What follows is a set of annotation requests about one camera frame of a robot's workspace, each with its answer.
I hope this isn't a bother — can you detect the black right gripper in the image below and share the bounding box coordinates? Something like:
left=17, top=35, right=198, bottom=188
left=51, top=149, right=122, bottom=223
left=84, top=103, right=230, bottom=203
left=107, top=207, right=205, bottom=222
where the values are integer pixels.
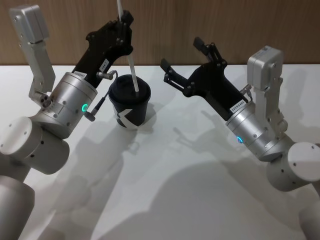
left=160, top=36, right=252, bottom=119

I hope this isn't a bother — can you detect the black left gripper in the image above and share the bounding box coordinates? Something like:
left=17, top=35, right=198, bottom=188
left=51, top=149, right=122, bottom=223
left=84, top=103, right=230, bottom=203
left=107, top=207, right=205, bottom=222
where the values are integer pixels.
left=73, top=10, right=135, bottom=90

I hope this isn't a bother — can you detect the white drinking straw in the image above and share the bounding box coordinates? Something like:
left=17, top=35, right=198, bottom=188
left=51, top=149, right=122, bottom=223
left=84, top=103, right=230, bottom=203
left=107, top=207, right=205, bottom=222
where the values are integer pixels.
left=116, top=0, right=141, bottom=99

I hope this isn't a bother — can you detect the thin dark gripper cable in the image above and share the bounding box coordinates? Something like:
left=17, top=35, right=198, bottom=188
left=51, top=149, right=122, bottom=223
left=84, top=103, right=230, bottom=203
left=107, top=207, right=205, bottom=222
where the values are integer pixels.
left=84, top=70, right=120, bottom=121

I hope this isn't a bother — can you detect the black plastic cup lid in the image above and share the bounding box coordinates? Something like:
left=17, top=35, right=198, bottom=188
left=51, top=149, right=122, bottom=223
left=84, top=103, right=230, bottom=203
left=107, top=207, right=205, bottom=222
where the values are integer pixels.
left=108, top=74, right=152, bottom=104

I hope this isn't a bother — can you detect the black paper cup white mark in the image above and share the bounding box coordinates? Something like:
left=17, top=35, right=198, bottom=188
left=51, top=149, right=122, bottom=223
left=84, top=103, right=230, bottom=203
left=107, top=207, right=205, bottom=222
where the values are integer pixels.
left=108, top=74, right=152, bottom=131

